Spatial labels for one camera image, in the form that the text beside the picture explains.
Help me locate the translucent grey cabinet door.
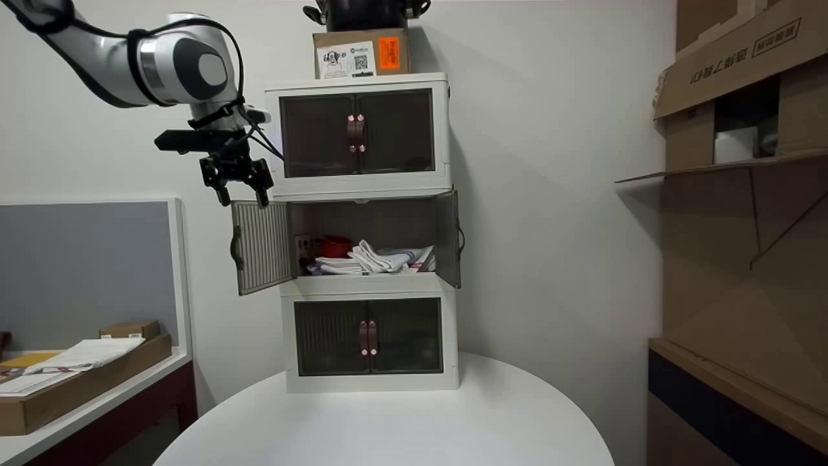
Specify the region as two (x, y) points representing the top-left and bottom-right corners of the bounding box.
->
(229, 198), (297, 299)
(432, 189), (467, 294)

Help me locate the printed long cardboard box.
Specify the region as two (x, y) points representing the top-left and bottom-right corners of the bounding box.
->
(653, 0), (828, 123)

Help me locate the large brown cardboard box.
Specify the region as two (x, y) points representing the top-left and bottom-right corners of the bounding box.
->
(614, 52), (828, 409)

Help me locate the small labelled cardboard box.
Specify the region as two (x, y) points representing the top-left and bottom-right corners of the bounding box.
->
(311, 27), (414, 83)

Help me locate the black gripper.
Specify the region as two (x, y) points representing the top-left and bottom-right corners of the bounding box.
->
(200, 128), (278, 209)

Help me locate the flat open cardboard box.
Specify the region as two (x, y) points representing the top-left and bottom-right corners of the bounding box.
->
(0, 318), (174, 439)

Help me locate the black cooking pot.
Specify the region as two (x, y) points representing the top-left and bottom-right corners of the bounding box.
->
(300, 0), (432, 35)

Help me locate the cardboard box with dark band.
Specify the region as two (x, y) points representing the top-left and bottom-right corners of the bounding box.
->
(644, 338), (828, 466)

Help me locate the white folded cloth pile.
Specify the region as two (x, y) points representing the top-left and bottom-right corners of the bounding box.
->
(311, 238), (437, 279)

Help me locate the white-topped side desk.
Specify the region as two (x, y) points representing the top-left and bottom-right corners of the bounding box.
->
(0, 345), (200, 466)

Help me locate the grey partition panel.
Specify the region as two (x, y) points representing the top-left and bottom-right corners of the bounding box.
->
(0, 199), (188, 357)

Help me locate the white object inside carton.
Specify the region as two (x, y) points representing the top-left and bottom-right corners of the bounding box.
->
(711, 124), (764, 169)

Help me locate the white three-tier cabinet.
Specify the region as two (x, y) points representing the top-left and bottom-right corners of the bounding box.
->
(263, 71), (463, 393)

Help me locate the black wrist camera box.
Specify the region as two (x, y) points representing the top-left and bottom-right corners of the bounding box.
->
(153, 128), (219, 158)

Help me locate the white printed paper sheet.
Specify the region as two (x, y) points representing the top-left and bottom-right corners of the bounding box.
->
(0, 335), (148, 402)

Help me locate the red cloth item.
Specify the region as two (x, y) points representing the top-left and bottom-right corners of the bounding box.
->
(300, 233), (355, 263)

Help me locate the smoked door with red handle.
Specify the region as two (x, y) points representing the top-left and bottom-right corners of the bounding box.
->
(355, 85), (437, 176)
(364, 299), (446, 379)
(293, 300), (372, 379)
(278, 92), (360, 181)

